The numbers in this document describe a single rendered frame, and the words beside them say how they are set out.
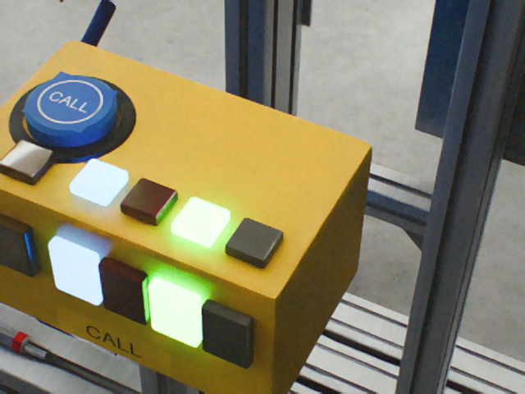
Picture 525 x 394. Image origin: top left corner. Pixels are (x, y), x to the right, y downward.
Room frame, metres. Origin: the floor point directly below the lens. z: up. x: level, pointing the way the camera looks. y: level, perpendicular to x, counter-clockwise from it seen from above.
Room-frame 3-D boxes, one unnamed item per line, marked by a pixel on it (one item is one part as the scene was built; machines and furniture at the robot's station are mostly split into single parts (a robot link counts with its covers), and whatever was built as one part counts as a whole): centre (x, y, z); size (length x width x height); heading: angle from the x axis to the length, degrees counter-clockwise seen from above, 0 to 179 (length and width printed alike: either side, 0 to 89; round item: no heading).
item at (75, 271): (0.29, 0.08, 1.04); 0.02 x 0.01 x 0.03; 65
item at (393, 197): (0.81, -0.10, 0.56); 0.19 x 0.04 x 0.04; 65
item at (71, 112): (0.35, 0.09, 1.08); 0.04 x 0.04 x 0.02
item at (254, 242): (0.28, 0.00, 1.08); 0.02 x 0.02 x 0.01; 65
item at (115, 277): (0.28, 0.06, 1.04); 0.02 x 0.01 x 0.03; 65
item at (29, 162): (0.32, 0.10, 1.08); 0.02 x 0.02 x 0.01; 65
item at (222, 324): (0.26, 0.01, 1.04); 0.02 x 0.01 x 0.03; 65
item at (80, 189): (0.31, 0.07, 1.08); 0.02 x 0.02 x 0.01; 65
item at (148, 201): (0.30, 0.05, 1.08); 0.02 x 0.02 x 0.01; 65
